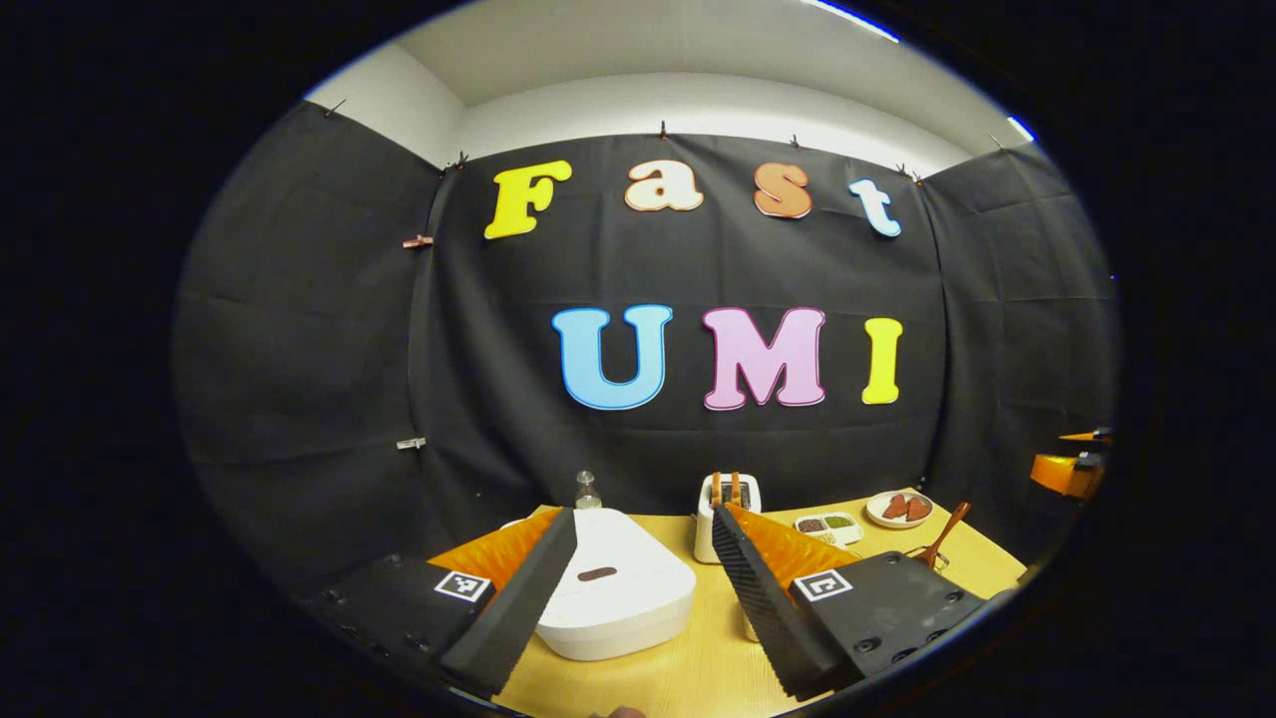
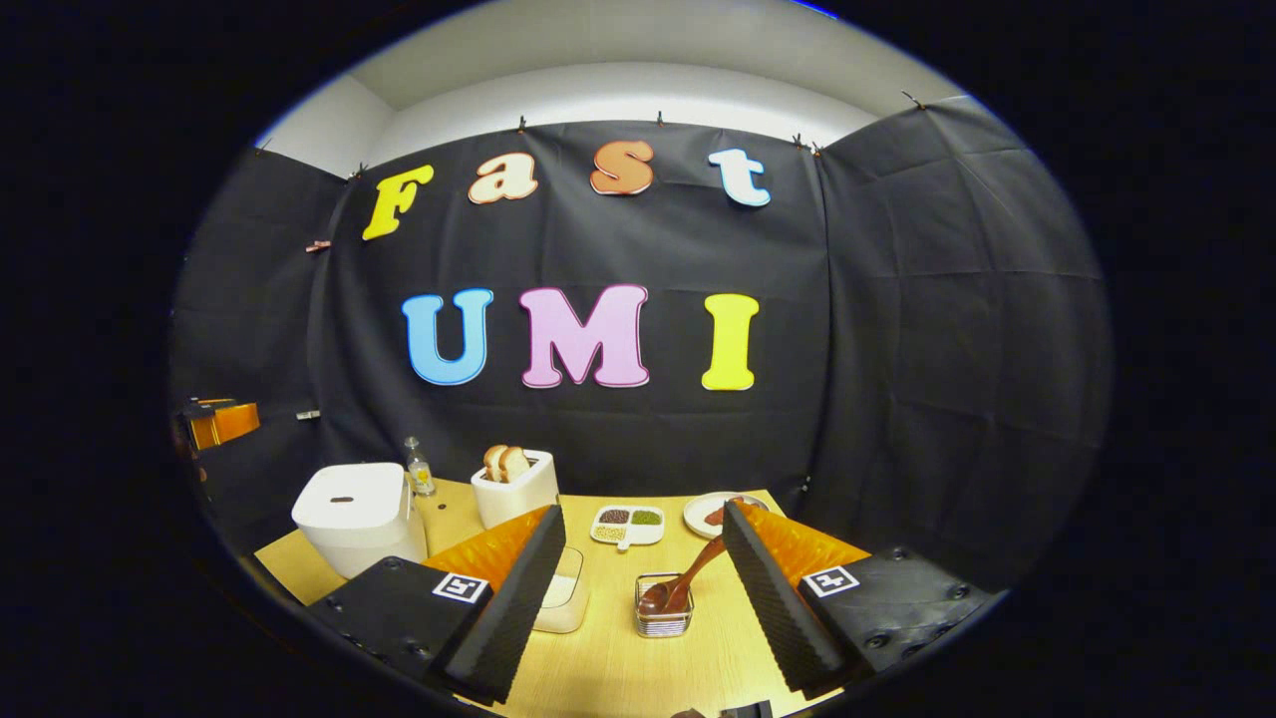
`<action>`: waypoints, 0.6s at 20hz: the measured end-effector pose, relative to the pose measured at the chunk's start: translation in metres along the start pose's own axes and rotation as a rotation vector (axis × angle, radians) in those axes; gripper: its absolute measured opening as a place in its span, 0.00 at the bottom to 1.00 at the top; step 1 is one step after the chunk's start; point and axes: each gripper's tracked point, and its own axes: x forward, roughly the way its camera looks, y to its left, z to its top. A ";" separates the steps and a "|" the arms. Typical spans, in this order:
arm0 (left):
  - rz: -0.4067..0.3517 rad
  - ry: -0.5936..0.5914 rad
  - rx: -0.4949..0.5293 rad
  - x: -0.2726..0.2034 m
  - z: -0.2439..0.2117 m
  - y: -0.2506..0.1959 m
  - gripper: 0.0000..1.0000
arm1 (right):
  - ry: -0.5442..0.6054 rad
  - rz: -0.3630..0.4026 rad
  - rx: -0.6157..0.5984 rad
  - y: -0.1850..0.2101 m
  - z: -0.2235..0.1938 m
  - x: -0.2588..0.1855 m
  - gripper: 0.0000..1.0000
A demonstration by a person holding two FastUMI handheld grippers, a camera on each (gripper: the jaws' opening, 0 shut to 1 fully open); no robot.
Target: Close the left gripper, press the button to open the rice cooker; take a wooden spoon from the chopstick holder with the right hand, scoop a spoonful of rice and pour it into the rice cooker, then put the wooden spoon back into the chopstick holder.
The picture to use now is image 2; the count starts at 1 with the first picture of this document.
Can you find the small glass bottle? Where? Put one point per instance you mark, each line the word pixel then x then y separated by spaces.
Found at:
pixel 420 474

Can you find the white toaster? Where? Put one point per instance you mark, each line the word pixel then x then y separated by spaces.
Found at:
pixel 508 507

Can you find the brown wooden spoon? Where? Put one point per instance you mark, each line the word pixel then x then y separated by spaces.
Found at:
pixel 698 563

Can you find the red meat piece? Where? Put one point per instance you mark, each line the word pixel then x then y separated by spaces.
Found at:
pixel 715 516

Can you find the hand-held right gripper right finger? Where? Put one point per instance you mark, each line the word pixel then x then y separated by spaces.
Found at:
pixel 778 608

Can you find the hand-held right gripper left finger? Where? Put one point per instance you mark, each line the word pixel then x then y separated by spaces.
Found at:
pixel 513 598

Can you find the round white plate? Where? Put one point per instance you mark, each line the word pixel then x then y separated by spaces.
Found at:
pixel 696 514

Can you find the white divided dish with grains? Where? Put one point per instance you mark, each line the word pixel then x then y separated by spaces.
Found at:
pixel 628 539

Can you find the white rice cooker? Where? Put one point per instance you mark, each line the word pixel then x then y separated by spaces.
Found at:
pixel 349 509

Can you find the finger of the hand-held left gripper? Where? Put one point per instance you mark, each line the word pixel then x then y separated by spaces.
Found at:
pixel 231 424

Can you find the clear container of rice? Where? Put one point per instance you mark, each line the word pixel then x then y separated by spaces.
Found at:
pixel 568 598

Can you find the black backdrop cloth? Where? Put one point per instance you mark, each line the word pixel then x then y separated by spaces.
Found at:
pixel 847 349

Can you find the toast bread slice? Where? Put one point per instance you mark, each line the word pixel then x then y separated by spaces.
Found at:
pixel 493 464
pixel 515 464

